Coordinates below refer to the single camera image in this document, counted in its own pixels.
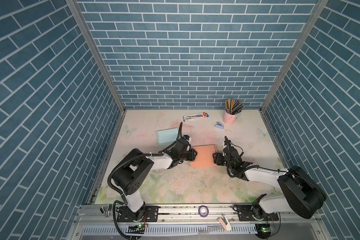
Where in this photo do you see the pink paper box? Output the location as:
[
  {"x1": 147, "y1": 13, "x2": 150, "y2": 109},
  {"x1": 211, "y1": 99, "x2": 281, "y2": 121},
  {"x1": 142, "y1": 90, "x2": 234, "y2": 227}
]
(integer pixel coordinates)
[{"x1": 190, "y1": 145, "x2": 217, "y2": 168}]

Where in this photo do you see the light blue paper box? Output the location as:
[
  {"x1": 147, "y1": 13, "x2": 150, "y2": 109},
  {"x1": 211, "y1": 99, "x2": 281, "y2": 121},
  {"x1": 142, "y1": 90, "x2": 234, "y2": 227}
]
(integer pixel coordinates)
[{"x1": 157, "y1": 128, "x2": 179, "y2": 147}]

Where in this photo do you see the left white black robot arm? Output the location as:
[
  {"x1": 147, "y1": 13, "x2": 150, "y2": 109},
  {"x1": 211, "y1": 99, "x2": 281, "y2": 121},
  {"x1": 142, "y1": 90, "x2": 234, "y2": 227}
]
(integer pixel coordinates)
[{"x1": 107, "y1": 135, "x2": 198, "y2": 221}]

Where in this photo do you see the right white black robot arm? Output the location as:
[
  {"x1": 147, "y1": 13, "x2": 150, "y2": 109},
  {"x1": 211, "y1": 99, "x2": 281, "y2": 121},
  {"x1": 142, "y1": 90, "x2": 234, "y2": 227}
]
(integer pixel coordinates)
[{"x1": 213, "y1": 146, "x2": 327, "y2": 221}]

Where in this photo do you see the white pencil box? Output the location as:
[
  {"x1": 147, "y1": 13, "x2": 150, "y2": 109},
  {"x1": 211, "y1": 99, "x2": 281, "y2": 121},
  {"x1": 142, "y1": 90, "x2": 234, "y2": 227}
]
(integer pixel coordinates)
[{"x1": 183, "y1": 112, "x2": 209, "y2": 122}]

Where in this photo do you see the blue small stapler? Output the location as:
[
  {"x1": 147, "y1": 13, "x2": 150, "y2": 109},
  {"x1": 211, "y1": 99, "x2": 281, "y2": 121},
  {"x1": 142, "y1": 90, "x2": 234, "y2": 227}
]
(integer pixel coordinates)
[{"x1": 215, "y1": 122, "x2": 225, "y2": 129}]

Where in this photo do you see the pink pen cup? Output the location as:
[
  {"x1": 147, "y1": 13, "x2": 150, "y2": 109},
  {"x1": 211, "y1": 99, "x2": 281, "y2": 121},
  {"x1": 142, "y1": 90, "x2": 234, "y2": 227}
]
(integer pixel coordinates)
[{"x1": 223, "y1": 112, "x2": 237, "y2": 126}]

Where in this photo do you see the purple tape roll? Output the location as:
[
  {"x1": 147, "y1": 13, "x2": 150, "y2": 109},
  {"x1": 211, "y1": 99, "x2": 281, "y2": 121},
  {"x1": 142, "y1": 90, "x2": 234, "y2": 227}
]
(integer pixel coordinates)
[{"x1": 198, "y1": 205, "x2": 209, "y2": 218}]

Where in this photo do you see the colored pencils bundle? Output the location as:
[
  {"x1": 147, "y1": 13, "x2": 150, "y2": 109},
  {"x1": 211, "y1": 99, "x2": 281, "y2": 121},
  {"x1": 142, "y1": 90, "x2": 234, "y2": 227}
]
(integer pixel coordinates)
[{"x1": 225, "y1": 99, "x2": 244, "y2": 115}]

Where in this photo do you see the white pink small tool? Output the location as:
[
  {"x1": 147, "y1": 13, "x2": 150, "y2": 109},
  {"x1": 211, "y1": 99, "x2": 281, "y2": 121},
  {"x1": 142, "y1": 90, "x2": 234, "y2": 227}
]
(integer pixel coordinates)
[{"x1": 218, "y1": 215, "x2": 232, "y2": 232}]

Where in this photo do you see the right black cable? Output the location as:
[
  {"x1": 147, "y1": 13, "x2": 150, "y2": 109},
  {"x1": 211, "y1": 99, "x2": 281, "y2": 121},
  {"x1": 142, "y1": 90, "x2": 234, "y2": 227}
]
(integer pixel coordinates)
[{"x1": 223, "y1": 135, "x2": 326, "y2": 193}]

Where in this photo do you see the left black corrugated cable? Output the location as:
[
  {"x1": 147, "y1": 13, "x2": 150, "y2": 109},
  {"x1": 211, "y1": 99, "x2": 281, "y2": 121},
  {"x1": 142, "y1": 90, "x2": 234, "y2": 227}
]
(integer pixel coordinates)
[{"x1": 107, "y1": 121, "x2": 184, "y2": 196}]

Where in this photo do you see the metal base rail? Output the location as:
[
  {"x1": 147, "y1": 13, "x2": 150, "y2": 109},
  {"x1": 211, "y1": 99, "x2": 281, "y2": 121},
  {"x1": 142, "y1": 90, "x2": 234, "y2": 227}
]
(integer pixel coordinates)
[{"x1": 67, "y1": 204, "x2": 330, "y2": 240}]

